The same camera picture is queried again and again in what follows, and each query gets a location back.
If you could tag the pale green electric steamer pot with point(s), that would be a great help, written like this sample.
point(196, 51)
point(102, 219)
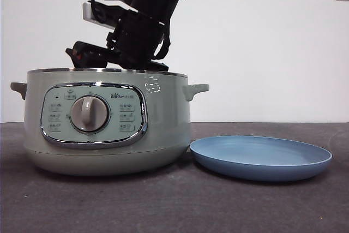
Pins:
point(163, 124)

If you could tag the blue round plate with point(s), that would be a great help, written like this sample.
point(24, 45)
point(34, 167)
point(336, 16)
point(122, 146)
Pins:
point(259, 156)

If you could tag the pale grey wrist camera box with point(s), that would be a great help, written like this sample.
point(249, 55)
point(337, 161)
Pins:
point(87, 12)

